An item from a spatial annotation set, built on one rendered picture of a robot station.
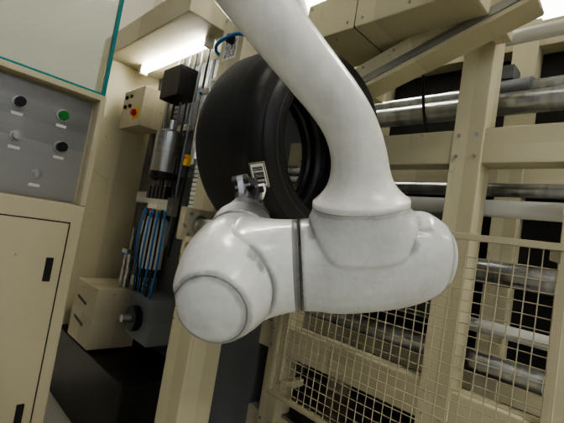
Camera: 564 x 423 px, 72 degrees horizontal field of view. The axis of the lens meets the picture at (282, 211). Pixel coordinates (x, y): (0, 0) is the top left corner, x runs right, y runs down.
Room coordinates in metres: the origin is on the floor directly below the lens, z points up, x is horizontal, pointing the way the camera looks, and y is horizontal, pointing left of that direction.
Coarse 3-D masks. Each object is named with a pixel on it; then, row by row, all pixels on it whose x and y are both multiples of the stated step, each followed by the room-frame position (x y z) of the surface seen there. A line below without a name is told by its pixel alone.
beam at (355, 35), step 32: (352, 0) 1.26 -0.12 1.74; (384, 0) 1.17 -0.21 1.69; (416, 0) 1.09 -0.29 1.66; (448, 0) 1.04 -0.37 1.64; (480, 0) 1.02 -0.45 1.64; (320, 32) 1.35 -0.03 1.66; (352, 32) 1.27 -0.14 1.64; (384, 32) 1.24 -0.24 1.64; (416, 32) 1.21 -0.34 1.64; (352, 64) 1.50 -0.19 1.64
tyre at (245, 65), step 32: (256, 64) 0.91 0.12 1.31; (224, 96) 0.93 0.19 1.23; (256, 96) 0.86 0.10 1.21; (288, 96) 0.88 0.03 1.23; (224, 128) 0.91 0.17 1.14; (256, 128) 0.86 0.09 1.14; (320, 128) 1.34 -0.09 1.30; (224, 160) 0.92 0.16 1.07; (256, 160) 0.87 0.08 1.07; (320, 160) 1.37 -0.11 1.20; (224, 192) 0.97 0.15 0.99; (288, 192) 0.92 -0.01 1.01; (320, 192) 1.36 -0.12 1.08
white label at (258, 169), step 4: (252, 164) 0.87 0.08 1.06; (256, 164) 0.86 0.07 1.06; (260, 164) 0.86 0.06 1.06; (264, 164) 0.86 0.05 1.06; (252, 168) 0.87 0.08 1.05; (256, 168) 0.87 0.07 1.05; (260, 168) 0.86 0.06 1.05; (264, 168) 0.86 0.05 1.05; (252, 172) 0.88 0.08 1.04; (256, 172) 0.87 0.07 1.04; (260, 172) 0.87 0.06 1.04; (264, 172) 0.86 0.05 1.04; (252, 176) 0.88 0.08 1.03; (256, 176) 0.88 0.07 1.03; (260, 176) 0.87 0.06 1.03; (264, 176) 0.87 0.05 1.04; (260, 180) 0.88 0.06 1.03; (264, 180) 0.87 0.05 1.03; (268, 180) 0.87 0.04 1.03; (268, 184) 0.87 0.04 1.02
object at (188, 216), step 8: (184, 208) 1.14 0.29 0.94; (192, 208) 1.15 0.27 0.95; (184, 216) 1.14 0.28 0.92; (192, 216) 1.15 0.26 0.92; (200, 216) 1.17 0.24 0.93; (208, 216) 1.19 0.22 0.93; (184, 224) 1.14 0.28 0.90; (192, 224) 1.15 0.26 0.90; (184, 232) 1.14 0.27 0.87; (192, 232) 1.16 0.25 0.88
